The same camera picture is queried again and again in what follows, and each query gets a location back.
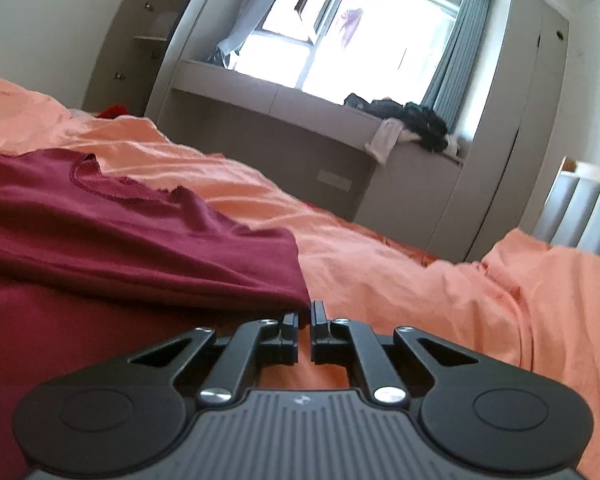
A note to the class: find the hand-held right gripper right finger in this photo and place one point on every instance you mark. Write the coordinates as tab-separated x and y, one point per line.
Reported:
319	330

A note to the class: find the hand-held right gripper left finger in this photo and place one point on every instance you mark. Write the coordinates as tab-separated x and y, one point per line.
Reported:
290	332

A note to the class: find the maroon shirt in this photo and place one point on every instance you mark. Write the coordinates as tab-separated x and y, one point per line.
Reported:
130	235

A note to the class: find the pile of dark clothes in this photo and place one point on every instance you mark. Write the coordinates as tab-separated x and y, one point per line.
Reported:
425	120

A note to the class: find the orange blanket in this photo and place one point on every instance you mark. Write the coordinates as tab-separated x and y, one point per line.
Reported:
405	270

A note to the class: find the white cloth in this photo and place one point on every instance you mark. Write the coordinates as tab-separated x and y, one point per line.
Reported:
385	137

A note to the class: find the grey window bench cabinet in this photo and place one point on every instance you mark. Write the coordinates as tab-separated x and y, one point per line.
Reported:
305	125

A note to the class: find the red cloth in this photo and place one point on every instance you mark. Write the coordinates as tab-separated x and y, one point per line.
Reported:
114	111

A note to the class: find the grey padded headboard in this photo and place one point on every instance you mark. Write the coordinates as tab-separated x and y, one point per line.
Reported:
580	210

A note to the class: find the grey wardrobe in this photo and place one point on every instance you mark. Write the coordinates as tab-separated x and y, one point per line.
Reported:
520	110

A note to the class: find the window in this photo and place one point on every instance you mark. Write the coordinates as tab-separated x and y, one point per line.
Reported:
370	35

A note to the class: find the purple hanging garment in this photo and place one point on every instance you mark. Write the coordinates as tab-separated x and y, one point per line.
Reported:
350	27

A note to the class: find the grey-blue curtain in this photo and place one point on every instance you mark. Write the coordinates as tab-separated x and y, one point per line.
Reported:
460	50
260	5

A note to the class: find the grey shelf unit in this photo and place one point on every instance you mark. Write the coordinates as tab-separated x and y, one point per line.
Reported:
130	35

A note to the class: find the white wall socket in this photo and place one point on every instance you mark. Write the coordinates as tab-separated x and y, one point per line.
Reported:
335	180

